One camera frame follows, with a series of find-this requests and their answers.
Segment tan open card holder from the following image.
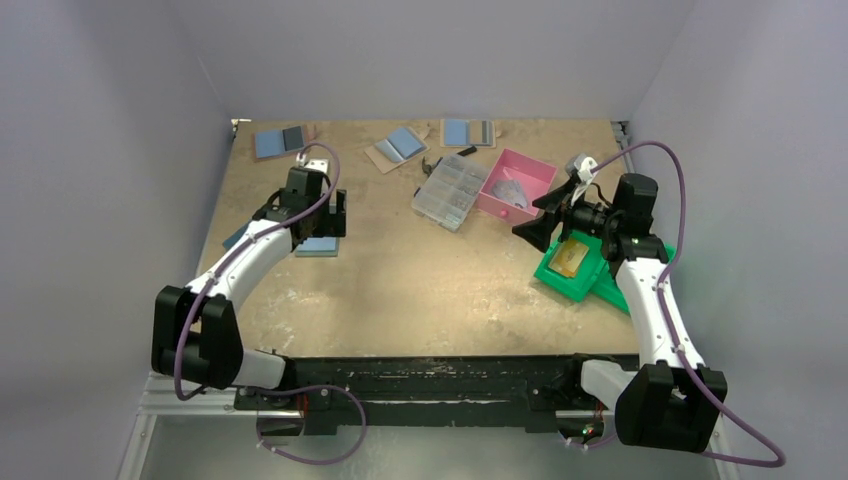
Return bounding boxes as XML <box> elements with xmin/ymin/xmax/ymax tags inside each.
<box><xmin>364</xmin><ymin>127</ymin><xmax>429</xmax><ymax>174</ymax></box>

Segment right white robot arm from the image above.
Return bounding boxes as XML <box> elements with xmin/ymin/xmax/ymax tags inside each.
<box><xmin>512</xmin><ymin>174</ymin><xmax>727</xmax><ymax>453</ymax></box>

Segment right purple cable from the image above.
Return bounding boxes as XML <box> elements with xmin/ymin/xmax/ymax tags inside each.
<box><xmin>563</xmin><ymin>140</ymin><xmax>787</xmax><ymax>469</ymax></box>

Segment clear plastic organizer box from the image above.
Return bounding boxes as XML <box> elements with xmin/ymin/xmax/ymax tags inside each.
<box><xmin>411</xmin><ymin>154</ymin><xmax>490</xmax><ymax>232</ymax></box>

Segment green tray lid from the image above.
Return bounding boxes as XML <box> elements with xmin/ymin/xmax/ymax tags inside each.
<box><xmin>589</xmin><ymin>242</ymin><xmax>678</xmax><ymax>315</ymax></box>

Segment brown open card holder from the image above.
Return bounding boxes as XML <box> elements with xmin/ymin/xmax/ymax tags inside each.
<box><xmin>253</xmin><ymin>124</ymin><xmax>317</xmax><ymax>161</ymax></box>

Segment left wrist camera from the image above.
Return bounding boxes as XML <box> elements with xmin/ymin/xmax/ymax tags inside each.
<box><xmin>295</xmin><ymin>153</ymin><xmax>330</xmax><ymax>175</ymax></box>

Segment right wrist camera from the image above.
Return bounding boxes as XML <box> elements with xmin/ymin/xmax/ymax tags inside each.
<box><xmin>566</xmin><ymin>153</ymin><xmax>598</xmax><ymax>206</ymax></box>

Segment beige open card holder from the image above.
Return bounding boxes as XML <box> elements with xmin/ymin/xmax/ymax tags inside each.
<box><xmin>440</xmin><ymin>118</ymin><xmax>501</xmax><ymax>148</ymax></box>

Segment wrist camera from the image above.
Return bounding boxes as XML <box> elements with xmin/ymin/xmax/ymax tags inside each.
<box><xmin>295</xmin><ymin>153</ymin><xmax>330</xmax><ymax>175</ymax></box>
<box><xmin>566</xmin><ymin>153</ymin><xmax>598</xmax><ymax>206</ymax></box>

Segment blue card holder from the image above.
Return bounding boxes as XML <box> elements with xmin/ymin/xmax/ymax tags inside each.
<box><xmin>222</xmin><ymin>223</ymin><xmax>340</xmax><ymax>258</ymax></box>

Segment gold credit card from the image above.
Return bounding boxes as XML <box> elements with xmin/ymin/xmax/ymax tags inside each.
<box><xmin>548</xmin><ymin>238</ymin><xmax>590</xmax><ymax>278</ymax></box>

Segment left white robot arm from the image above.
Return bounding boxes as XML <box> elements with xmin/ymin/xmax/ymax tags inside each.
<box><xmin>151</xmin><ymin>160</ymin><xmax>346</xmax><ymax>409</ymax></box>

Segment pink plastic bin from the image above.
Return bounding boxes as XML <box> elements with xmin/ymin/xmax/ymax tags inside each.
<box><xmin>476</xmin><ymin>149</ymin><xmax>558</xmax><ymax>225</ymax></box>

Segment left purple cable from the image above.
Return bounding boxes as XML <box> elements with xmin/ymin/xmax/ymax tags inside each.
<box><xmin>173</xmin><ymin>141</ymin><xmax>368</xmax><ymax>466</ymax></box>

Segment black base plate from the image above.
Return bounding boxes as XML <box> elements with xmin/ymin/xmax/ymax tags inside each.
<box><xmin>234</xmin><ymin>354</ymin><xmax>600</xmax><ymax>435</ymax></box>

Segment purple cable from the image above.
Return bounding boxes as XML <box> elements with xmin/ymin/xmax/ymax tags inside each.
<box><xmin>173</xmin><ymin>141</ymin><xmax>368</xmax><ymax>466</ymax></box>
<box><xmin>563</xmin><ymin>140</ymin><xmax>787</xmax><ymax>469</ymax></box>

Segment cards in pink bin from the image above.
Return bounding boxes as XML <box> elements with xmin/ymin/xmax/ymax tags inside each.
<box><xmin>491</xmin><ymin>179</ymin><xmax>529</xmax><ymax>209</ymax></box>

